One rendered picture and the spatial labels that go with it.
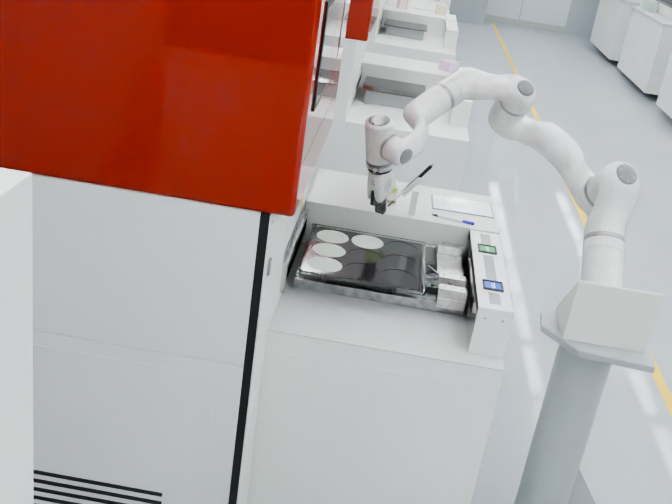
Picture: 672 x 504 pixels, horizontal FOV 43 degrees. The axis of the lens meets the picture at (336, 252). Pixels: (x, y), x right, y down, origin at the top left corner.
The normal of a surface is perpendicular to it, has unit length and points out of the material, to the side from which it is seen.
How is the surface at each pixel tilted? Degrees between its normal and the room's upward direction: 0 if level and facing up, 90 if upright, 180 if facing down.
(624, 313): 90
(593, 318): 90
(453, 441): 90
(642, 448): 0
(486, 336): 90
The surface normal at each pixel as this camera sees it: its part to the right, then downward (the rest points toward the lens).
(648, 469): 0.14, -0.91
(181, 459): -0.10, 0.39
